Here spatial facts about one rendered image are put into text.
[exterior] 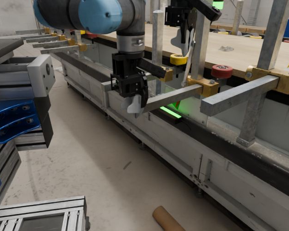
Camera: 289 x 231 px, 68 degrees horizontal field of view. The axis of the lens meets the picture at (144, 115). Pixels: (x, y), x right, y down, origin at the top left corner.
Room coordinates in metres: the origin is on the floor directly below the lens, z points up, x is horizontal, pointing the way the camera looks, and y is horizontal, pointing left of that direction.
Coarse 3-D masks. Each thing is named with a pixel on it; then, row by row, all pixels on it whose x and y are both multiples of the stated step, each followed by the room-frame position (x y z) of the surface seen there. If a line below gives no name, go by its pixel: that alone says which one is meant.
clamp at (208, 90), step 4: (188, 76) 0.85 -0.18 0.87; (188, 80) 0.83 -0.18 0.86; (192, 80) 0.81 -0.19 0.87; (196, 80) 0.80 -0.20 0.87; (200, 80) 0.80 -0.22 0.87; (204, 80) 0.80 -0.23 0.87; (208, 80) 0.80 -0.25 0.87; (188, 84) 0.83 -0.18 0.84; (192, 84) 0.81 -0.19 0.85; (200, 84) 0.78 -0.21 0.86; (204, 84) 0.76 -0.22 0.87; (208, 84) 0.76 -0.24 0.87; (212, 84) 0.76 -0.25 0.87; (216, 84) 0.76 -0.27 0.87; (204, 88) 0.76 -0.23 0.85; (208, 88) 0.75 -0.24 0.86; (212, 88) 0.75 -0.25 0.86; (216, 88) 0.76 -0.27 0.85; (204, 92) 0.76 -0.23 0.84; (208, 92) 0.75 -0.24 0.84; (212, 92) 0.75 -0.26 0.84; (216, 92) 0.76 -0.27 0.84; (208, 96) 0.74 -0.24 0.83
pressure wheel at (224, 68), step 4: (212, 68) 0.85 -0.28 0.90; (216, 68) 0.84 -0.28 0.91; (220, 68) 0.85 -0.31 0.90; (224, 68) 0.85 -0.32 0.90; (228, 68) 0.84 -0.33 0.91; (232, 68) 0.84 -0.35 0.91; (212, 72) 0.85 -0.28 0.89; (216, 72) 0.83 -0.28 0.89; (220, 72) 0.82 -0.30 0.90; (224, 72) 0.82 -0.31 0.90; (228, 72) 0.82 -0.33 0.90; (216, 76) 0.83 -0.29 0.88; (220, 76) 0.82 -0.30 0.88; (224, 76) 0.82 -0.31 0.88; (228, 76) 0.82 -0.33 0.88
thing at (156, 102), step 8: (216, 80) 0.83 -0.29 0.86; (224, 80) 0.85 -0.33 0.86; (184, 88) 0.74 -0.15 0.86; (192, 88) 0.74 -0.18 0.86; (200, 88) 0.76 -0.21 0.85; (160, 96) 0.67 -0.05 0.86; (168, 96) 0.67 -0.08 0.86; (176, 96) 0.69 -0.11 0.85; (184, 96) 0.71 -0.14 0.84; (152, 104) 0.62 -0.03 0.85; (160, 104) 0.64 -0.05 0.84; (144, 112) 0.61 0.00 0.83
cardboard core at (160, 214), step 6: (156, 210) 0.83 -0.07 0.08; (162, 210) 0.83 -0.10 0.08; (156, 216) 0.80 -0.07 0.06; (162, 216) 0.79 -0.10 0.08; (168, 216) 0.79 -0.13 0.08; (162, 222) 0.76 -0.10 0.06; (168, 222) 0.75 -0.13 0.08; (174, 222) 0.75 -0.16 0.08; (168, 228) 0.73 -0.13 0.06; (174, 228) 0.72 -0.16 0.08; (180, 228) 0.72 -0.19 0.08
